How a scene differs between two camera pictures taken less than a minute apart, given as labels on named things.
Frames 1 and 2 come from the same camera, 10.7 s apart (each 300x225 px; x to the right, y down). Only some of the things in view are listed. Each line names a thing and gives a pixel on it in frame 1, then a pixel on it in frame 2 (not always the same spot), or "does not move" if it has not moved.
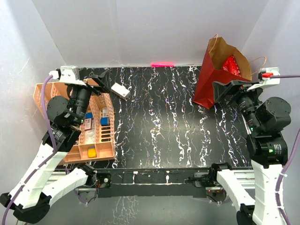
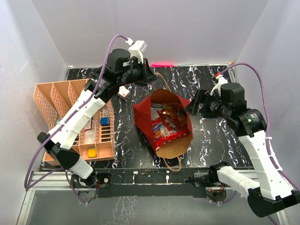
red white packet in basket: [88, 123] does not move
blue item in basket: [105, 121] does not move
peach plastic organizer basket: [95, 140] does not move
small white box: [120, 91] does not move
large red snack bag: [231, 66] -> [166, 130]
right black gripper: [220, 90] -> [202, 96]
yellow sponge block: [92, 153] does not move
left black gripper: [97, 89] -> [147, 76]
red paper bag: [219, 50] -> [142, 115]
